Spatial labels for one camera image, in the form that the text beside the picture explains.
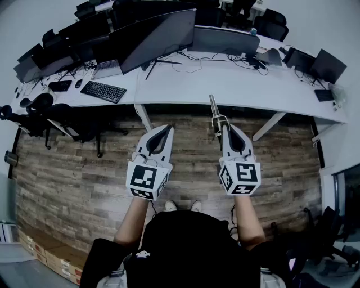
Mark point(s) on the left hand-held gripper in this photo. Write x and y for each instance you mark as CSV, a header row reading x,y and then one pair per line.
x,y
140,180

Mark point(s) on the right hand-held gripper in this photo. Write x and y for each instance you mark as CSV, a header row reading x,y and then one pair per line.
x,y
244,171

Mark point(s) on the person's right forearm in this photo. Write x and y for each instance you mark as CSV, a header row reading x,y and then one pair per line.
x,y
247,222

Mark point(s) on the person's left forearm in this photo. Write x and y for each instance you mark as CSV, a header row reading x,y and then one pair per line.
x,y
132,222

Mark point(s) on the white desk leg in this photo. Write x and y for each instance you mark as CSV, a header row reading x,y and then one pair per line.
x,y
267,126
144,118

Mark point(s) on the person's left white shoe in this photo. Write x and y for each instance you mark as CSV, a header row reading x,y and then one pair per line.
x,y
170,205

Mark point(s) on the person's white shoe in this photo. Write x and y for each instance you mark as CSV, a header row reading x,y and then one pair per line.
x,y
197,206
170,205

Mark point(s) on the person's right white shoe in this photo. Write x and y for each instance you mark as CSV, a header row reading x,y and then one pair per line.
x,y
197,206

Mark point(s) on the large black keyboard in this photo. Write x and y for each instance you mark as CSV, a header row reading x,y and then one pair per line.
x,y
104,92

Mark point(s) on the small black power brick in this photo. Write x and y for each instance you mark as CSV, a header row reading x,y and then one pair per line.
x,y
145,67

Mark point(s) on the black power adapter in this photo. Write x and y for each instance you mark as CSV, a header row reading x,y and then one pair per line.
x,y
254,62

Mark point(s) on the silver laptop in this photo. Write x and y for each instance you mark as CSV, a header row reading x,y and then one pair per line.
x,y
107,69

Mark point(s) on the black office chair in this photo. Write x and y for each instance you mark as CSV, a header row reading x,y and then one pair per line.
x,y
271,25
84,9
317,239
50,38
209,17
39,99
64,121

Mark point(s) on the black computer mouse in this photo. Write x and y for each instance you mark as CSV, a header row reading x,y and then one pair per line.
x,y
79,83

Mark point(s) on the small black keyboard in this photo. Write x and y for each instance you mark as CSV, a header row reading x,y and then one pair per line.
x,y
60,85
324,95

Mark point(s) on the grey-backed monitor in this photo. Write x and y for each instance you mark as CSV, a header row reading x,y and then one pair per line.
x,y
225,40

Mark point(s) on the large curved black monitor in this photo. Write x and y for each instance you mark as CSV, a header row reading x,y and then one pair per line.
x,y
157,39

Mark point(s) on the person's black shirt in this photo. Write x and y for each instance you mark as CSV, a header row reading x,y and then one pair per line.
x,y
191,247

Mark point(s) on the blue drink can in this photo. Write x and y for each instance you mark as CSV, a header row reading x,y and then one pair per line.
x,y
254,31

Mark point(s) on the grey metal cylinder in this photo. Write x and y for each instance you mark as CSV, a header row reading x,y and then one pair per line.
x,y
11,158

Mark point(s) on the stack of cardboard boxes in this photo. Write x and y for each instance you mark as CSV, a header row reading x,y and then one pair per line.
x,y
50,258

